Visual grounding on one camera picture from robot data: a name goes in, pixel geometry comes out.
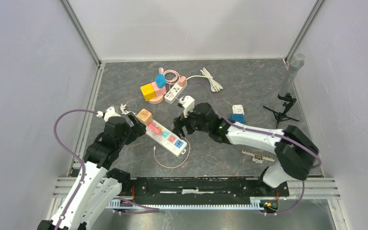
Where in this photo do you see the white cable duct strip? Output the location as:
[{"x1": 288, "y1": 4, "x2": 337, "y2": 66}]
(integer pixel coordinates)
[{"x1": 105, "y1": 198, "x2": 278, "y2": 211}]

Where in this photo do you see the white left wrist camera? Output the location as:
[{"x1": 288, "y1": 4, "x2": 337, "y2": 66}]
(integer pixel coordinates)
[{"x1": 96, "y1": 106, "x2": 121, "y2": 122}]

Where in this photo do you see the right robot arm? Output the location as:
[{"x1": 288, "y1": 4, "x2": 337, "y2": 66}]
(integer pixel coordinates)
[{"x1": 173, "y1": 102, "x2": 320, "y2": 196}]

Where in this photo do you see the blue cube socket adapter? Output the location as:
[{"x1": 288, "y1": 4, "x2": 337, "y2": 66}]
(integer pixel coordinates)
[{"x1": 230, "y1": 114, "x2": 245, "y2": 124}]

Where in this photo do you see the white strip power cord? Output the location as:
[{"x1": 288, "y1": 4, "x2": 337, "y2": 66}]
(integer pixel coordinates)
[{"x1": 120, "y1": 104, "x2": 137, "y2": 116}]

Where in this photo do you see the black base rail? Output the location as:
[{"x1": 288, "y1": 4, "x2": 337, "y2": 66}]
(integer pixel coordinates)
[{"x1": 120, "y1": 176, "x2": 289, "y2": 205}]

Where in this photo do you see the pink plug adapter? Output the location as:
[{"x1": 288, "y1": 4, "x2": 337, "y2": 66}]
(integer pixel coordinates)
[{"x1": 148, "y1": 122, "x2": 162, "y2": 135}]

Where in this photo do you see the white comb-like part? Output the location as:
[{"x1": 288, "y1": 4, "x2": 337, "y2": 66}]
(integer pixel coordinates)
[{"x1": 241, "y1": 149, "x2": 276, "y2": 163}]

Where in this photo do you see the white square plug adapter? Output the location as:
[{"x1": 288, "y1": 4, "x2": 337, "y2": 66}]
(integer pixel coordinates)
[{"x1": 232, "y1": 104, "x2": 245, "y2": 115}]

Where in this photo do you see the salmon plug on strip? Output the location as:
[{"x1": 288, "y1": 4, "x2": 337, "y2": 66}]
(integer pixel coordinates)
[{"x1": 178, "y1": 76, "x2": 187, "y2": 87}]

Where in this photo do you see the grey microphone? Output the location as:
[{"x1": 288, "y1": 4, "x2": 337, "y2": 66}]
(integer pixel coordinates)
[{"x1": 278, "y1": 53, "x2": 305, "y2": 99}]

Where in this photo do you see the black microphone tripod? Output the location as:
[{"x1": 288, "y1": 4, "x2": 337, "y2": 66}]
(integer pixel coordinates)
[{"x1": 263, "y1": 93, "x2": 300, "y2": 129}]

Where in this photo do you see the light blue plug adapter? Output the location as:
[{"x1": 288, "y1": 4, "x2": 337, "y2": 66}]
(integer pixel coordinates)
[{"x1": 155, "y1": 73, "x2": 167, "y2": 88}]

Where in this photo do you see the yellow cube adapter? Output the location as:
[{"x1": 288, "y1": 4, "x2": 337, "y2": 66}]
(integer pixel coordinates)
[{"x1": 140, "y1": 83, "x2": 156, "y2": 102}]

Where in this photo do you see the white coiled power cord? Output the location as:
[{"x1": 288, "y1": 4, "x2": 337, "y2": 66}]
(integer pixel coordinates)
[{"x1": 185, "y1": 67, "x2": 224, "y2": 93}]

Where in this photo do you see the small white power strip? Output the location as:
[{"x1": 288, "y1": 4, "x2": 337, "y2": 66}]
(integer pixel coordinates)
[{"x1": 164, "y1": 81, "x2": 187, "y2": 104}]

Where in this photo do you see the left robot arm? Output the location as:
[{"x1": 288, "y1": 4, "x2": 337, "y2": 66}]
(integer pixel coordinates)
[{"x1": 37, "y1": 112, "x2": 146, "y2": 230}]

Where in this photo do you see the pink round socket stack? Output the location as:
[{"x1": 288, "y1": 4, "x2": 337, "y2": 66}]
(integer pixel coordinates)
[{"x1": 148, "y1": 81, "x2": 167, "y2": 104}]

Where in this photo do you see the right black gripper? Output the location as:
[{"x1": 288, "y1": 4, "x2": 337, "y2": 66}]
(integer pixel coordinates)
[{"x1": 172, "y1": 106, "x2": 211, "y2": 139}]

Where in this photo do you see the tan cube adapter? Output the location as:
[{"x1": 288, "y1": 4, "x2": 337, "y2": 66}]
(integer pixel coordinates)
[{"x1": 136, "y1": 109, "x2": 153, "y2": 126}]

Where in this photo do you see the large white power strip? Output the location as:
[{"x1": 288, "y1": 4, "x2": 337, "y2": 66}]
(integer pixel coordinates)
[{"x1": 146, "y1": 119, "x2": 188, "y2": 157}]

